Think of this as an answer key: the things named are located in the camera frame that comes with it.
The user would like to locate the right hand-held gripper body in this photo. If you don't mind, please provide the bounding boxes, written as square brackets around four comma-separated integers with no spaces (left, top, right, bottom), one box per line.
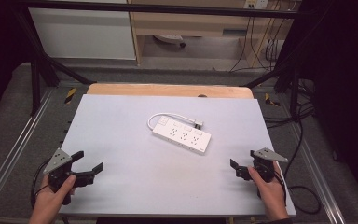
[236,147,289,200]

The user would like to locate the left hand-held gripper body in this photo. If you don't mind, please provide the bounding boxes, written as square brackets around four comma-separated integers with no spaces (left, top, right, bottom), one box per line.
[42,147,96,206]

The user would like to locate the person's right hand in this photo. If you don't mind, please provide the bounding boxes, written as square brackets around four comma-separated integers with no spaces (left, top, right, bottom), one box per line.
[247,161,290,220]

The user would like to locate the person's left hand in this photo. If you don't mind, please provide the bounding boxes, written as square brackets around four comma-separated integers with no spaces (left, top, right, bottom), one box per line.
[32,174,76,218]

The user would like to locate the yellow black tape strip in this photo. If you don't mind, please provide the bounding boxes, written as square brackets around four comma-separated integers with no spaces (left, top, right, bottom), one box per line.
[63,87,77,105]
[264,92,282,107]

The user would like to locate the white power strip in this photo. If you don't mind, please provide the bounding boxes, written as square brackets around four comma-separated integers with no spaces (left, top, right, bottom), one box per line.
[151,116,213,155]

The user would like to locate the light wooden board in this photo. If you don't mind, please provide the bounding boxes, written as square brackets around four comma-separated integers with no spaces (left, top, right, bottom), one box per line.
[86,82,255,100]

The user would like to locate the white cabinet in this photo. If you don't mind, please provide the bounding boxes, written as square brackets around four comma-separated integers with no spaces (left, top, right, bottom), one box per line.
[28,0,137,61]

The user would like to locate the white device under desk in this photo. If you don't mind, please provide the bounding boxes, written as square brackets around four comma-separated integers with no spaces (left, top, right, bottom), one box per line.
[153,34,186,49]

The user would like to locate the wooden desk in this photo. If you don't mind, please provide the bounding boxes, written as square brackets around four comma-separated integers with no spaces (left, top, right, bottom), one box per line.
[127,0,302,66]

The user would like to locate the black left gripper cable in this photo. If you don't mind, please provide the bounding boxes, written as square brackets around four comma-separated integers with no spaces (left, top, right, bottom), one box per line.
[30,158,53,210]

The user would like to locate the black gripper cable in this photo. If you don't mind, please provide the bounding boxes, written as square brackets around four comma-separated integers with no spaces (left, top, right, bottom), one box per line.
[282,120,322,216]
[30,158,53,210]

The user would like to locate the aluminium floor rail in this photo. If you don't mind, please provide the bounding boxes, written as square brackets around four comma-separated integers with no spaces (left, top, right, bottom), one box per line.
[0,88,57,216]
[287,120,347,224]

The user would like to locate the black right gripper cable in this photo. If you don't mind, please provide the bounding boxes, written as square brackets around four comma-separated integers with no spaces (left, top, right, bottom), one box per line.
[282,120,322,216]

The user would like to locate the bundle of black floor cables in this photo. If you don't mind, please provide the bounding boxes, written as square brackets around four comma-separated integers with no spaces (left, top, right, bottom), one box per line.
[262,78,318,129]

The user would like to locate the black metal frame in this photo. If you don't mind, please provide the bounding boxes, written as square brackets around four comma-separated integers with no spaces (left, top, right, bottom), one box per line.
[12,0,318,118]

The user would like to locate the white power strip cable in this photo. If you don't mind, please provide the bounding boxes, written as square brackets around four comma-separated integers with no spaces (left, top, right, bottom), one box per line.
[146,112,198,131]

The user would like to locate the hanging cables behind desk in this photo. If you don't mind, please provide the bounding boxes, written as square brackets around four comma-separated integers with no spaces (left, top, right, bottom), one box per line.
[229,15,296,73]

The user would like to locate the white wall socket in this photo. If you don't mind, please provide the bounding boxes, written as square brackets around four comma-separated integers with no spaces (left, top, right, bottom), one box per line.
[243,0,269,10]

